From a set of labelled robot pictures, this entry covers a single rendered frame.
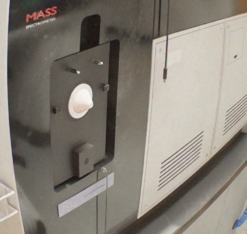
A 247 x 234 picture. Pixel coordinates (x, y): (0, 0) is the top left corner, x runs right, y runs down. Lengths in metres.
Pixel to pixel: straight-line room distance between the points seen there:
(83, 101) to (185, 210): 0.63
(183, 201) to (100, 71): 0.64
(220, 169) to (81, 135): 0.79
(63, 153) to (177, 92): 0.38
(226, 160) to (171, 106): 0.57
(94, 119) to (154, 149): 0.25
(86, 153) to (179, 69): 0.34
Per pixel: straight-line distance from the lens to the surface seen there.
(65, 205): 0.90
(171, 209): 1.35
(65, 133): 0.84
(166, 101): 1.09
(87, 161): 0.89
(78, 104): 0.82
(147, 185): 1.15
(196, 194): 1.43
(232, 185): 1.64
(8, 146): 0.73
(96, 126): 0.90
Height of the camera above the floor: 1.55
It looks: 25 degrees down
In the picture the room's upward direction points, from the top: 3 degrees clockwise
